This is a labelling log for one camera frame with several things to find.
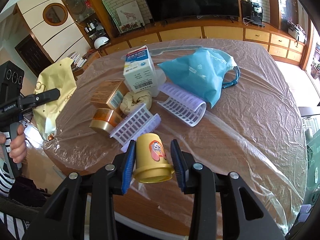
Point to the purple hair roller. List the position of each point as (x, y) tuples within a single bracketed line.
[(137, 123), (189, 108)]

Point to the blue drawstring bag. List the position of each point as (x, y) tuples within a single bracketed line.
[(204, 73)]

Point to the giraffe picture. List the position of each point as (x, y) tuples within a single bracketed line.
[(130, 13)]

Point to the yellow paper bag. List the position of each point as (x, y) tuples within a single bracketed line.
[(54, 87)]

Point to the round wooden wall frame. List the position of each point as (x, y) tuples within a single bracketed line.
[(55, 14)]

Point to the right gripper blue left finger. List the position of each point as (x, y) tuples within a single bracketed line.
[(127, 166)]

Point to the translucent plastic container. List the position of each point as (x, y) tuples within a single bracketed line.
[(161, 79)]

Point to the person left hand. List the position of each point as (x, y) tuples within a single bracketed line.
[(18, 146)]

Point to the yellow cartoon cup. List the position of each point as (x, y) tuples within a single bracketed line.
[(152, 164)]

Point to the white blue medicine box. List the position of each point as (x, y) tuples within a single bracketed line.
[(139, 70)]

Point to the flower picture frame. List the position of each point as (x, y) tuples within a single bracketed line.
[(128, 27)]

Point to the white helmet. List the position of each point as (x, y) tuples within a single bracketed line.
[(100, 42)]

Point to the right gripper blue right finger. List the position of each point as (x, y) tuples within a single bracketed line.
[(176, 156)]

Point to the stack of books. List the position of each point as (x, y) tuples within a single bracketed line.
[(78, 61)]

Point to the orange gold jar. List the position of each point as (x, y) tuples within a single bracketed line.
[(105, 120)]

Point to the black coffee machine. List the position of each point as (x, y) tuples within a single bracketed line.
[(252, 13)]

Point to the brown cardboard box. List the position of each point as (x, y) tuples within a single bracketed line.
[(109, 94)]

